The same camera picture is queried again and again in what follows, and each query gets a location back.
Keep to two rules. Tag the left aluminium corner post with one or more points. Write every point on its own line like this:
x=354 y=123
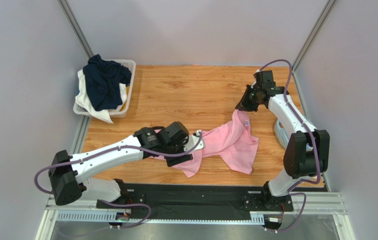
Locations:
x=70 y=16

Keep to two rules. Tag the right aluminium corner post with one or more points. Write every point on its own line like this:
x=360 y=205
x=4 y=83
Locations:
x=318 y=25

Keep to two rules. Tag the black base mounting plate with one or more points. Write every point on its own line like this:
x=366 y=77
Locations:
x=199 y=202

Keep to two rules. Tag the pink t shirt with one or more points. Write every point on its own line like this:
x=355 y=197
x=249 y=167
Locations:
x=232 y=142

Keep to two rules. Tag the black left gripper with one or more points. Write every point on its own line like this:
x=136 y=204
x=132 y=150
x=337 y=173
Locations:
x=172 y=161

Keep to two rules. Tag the aluminium corner post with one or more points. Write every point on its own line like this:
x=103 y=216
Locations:
x=70 y=16
x=318 y=25

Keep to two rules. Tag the navy blue t shirt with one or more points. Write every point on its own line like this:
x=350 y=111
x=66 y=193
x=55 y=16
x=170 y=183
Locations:
x=103 y=79

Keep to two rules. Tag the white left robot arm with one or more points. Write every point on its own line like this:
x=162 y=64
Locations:
x=71 y=176

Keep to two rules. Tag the white plastic laundry basket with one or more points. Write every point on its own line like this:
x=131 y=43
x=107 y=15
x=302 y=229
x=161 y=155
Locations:
x=122 y=113

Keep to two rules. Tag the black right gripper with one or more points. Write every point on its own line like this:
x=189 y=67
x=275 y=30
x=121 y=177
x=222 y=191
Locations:
x=246 y=101

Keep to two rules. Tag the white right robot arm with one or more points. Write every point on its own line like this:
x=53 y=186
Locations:
x=307 y=153

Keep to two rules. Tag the aluminium frame rail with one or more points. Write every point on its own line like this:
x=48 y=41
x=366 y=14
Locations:
x=318 y=215

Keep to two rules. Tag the white t shirt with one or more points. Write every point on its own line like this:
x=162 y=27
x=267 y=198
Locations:
x=83 y=101

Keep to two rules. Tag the light blue headphones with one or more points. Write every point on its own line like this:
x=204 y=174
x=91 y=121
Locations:
x=281 y=134

